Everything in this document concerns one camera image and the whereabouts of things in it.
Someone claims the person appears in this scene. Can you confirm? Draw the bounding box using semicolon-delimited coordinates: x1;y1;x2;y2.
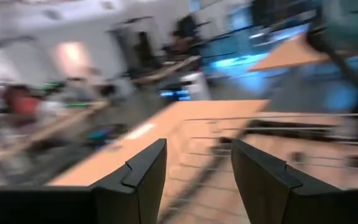
3;83;42;125
166;15;205;73

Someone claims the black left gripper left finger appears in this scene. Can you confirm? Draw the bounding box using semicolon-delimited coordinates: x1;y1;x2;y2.
90;138;168;224

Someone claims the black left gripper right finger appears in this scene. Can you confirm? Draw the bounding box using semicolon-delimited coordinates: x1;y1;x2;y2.
230;138;341;224

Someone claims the white bin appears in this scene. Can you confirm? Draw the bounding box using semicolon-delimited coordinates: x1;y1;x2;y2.
178;73;211;102

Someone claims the wooden table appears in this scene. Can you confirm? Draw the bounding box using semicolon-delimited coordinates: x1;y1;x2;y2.
249;34;331;73

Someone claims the grey wire dish rack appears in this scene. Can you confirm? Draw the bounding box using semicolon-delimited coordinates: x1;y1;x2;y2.
157;111;358;224

